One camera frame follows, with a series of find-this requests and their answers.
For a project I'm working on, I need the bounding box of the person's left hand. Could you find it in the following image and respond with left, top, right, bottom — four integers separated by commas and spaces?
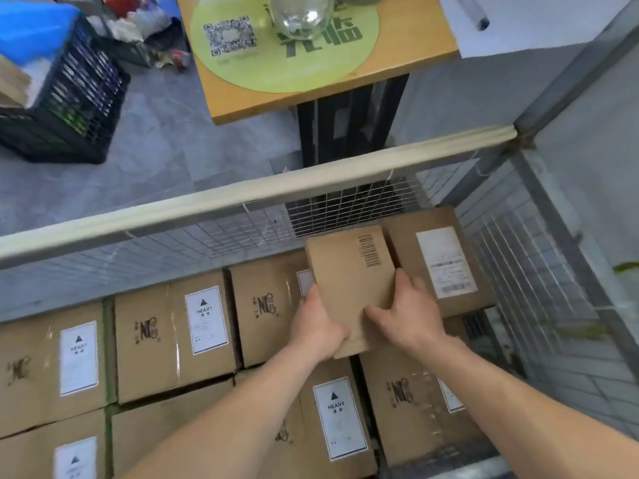
287, 283, 352, 365

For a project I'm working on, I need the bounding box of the person's right hand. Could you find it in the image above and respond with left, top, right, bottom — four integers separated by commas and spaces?
363, 267, 450, 357

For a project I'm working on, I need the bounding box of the barcode printed medium cardboard box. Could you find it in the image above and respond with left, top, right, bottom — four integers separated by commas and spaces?
304, 224, 398, 361

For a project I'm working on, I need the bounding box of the small parcel white label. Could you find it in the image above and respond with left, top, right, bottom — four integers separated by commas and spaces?
381, 206, 496, 320

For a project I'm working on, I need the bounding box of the metal wire cage cart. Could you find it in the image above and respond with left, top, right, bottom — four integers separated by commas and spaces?
0, 0, 639, 479

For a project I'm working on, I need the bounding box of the person's left forearm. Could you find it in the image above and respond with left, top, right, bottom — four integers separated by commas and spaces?
119, 343, 330, 479

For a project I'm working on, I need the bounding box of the person's right forearm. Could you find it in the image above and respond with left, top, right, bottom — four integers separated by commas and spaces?
419, 339, 639, 479

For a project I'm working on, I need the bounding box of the small yellow table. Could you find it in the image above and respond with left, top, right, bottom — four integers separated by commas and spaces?
174, 0, 460, 126

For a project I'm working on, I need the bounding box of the yellow-green round sticker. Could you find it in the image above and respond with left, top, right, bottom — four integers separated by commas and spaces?
189, 0, 380, 94

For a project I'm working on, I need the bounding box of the black pen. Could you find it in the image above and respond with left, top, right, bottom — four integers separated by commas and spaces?
451, 0, 491, 31

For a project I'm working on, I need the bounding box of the clear glass jar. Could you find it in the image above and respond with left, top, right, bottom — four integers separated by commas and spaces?
269, 0, 335, 41

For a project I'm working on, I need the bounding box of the white paper sheet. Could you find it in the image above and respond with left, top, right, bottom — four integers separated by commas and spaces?
437, 0, 612, 59

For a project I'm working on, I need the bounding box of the black plastic crate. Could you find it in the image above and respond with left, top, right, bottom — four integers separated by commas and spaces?
0, 14, 132, 165

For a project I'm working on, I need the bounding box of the heap of mixed rubbish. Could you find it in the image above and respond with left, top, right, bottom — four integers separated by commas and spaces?
99, 0, 193, 71

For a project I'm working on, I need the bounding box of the small brown carton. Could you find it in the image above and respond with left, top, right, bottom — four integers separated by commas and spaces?
0, 54, 33, 108

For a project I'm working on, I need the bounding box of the blue plastic box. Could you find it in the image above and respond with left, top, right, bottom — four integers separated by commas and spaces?
0, 0, 81, 65

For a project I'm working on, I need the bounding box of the yellow-green rope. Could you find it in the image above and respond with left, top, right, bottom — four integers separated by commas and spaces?
538, 261, 639, 340

